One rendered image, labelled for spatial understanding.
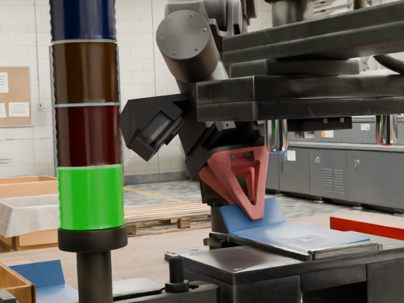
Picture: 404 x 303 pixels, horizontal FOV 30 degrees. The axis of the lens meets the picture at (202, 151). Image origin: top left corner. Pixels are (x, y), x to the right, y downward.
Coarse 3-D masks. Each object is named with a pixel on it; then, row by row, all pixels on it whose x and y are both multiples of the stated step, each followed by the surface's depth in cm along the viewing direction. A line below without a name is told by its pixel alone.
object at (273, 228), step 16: (224, 208) 78; (240, 208) 79; (272, 208) 80; (240, 224) 78; (256, 224) 79; (272, 224) 79; (288, 224) 78; (272, 240) 71; (288, 240) 70; (320, 240) 69; (336, 240) 68; (352, 240) 68; (368, 240) 68
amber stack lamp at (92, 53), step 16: (64, 48) 41; (80, 48) 41; (96, 48) 42; (112, 48) 42; (64, 64) 41; (80, 64) 41; (96, 64) 42; (112, 64) 42; (64, 80) 42; (80, 80) 41; (96, 80) 42; (112, 80) 42; (64, 96) 42; (80, 96) 41; (96, 96) 42; (112, 96) 42
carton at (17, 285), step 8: (0, 264) 75; (0, 272) 75; (8, 272) 72; (16, 272) 71; (0, 280) 75; (8, 280) 72; (16, 280) 69; (24, 280) 67; (0, 288) 75; (8, 288) 64; (16, 288) 64; (24, 288) 65; (32, 288) 65; (16, 296) 64; (24, 296) 65; (32, 296) 65
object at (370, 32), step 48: (288, 0) 66; (240, 48) 68; (288, 48) 62; (336, 48) 56; (384, 48) 56; (240, 96) 62; (288, 96) 62; (336, 96) 64; (384, 96) 67; (288, 144) 63; (384, 144) 68
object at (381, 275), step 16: (192, 272) 66; (320, 272) 64; (336, 272) 65; (352, 272) 65; (368, 272) 66; (384, 272) 67; (400, 272) 68; (224, 288) 61; (240, 288) 60; (256, 288) 61; (272, 288) 62; (288, 288) 62; (304, 288) 63; (320, 288) 64; (336, 288) 70; (352, 288) 68; (368, 288) 66; (384, 288) 67; (400, 288) 68
